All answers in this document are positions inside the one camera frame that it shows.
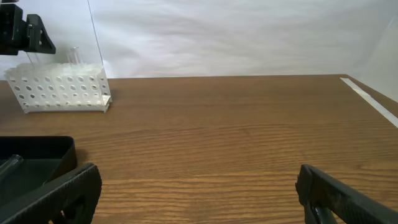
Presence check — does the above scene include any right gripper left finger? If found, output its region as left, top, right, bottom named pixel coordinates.
left=0, top=162, right=103, bottom=224

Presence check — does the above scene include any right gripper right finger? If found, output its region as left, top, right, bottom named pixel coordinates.
left=294, top=164, right=398, bottom=224

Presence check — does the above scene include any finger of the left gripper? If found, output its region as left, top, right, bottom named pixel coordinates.
left=26, top=14, right=57, bottom=55

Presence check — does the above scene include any clear test tube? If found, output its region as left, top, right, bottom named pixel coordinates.
left=0, top=154, right=24, bottom=182
left=25, top=51, right=40, bottom=68
left=67, top=46, right=83, bottom=68

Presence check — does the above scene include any white test tube rack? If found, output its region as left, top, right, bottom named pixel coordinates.
left=3, top=62, right=113, bottom=114

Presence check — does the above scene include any black tray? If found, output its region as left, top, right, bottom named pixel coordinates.
left=0, top=135, right=78, bottom=208

